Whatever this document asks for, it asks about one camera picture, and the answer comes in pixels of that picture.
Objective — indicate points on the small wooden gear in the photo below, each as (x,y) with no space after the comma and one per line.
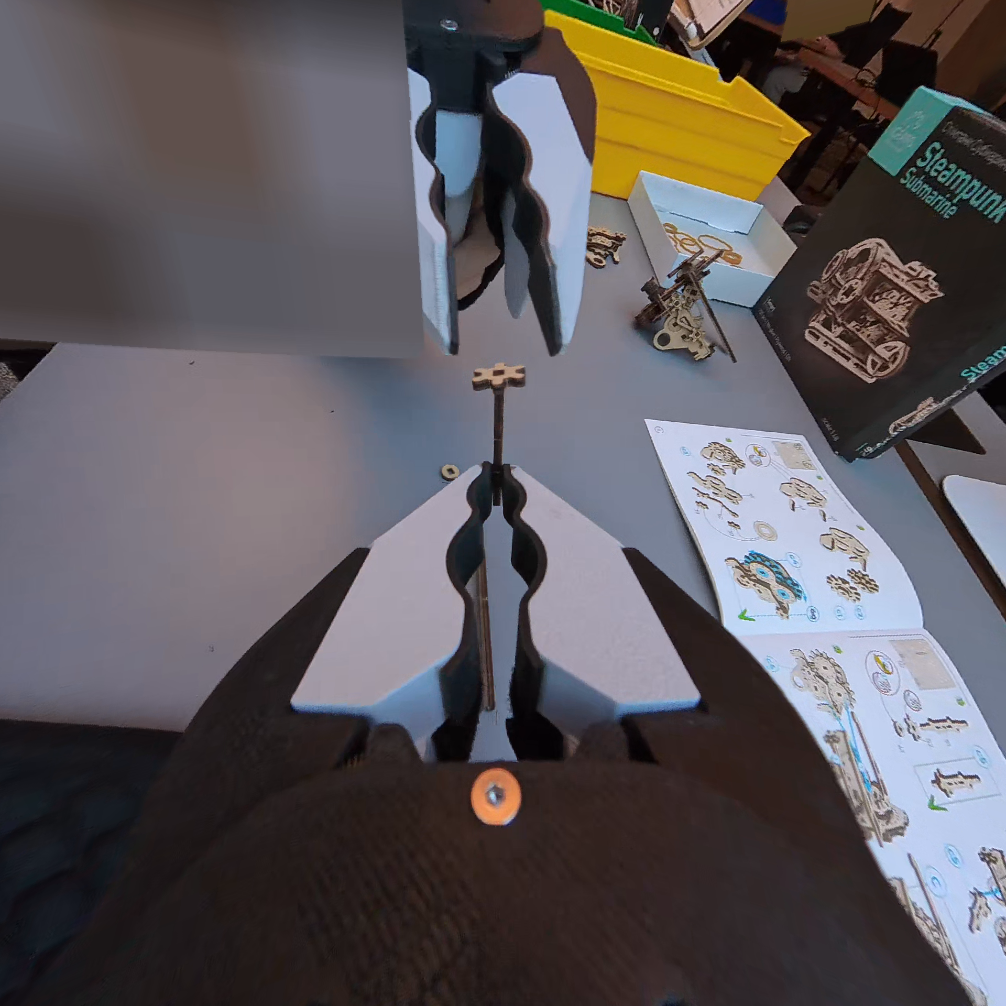
(498,377)

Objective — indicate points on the slotted wooden axle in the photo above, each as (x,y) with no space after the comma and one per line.
(497,440)

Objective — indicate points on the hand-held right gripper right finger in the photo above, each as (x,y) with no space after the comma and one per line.
(605,629)

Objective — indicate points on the background document stand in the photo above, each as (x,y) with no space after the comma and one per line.
(715,20)

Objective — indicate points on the black model kit box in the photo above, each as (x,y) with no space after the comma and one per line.
(880,259)

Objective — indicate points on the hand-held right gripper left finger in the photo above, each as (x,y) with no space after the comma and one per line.
(385,629)

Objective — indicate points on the black honeycomb cushion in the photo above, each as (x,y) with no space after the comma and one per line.
(71,864)

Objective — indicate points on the green plastic bin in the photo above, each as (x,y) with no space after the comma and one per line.
(605,22)

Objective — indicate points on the white cardboard tray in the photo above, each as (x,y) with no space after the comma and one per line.
(754,259)

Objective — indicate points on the wooden document stand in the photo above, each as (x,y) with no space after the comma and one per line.
(982,519)

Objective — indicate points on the loose wooden rings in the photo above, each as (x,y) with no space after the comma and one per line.
(707,240)

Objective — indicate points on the small wooden part assembly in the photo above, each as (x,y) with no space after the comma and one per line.
(605,247)

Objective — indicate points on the yellow plastic bin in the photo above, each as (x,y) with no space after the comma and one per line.
(676,118)

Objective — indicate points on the long flat wooden stick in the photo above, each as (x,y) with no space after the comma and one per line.
(486,644)

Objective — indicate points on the dark wooden model assembly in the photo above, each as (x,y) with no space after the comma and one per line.
(684,314)

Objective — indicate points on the assembly instruction booklet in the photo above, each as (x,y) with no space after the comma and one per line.
(786,534)

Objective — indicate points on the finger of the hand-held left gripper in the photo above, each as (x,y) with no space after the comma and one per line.
(562,204)
(438,291)

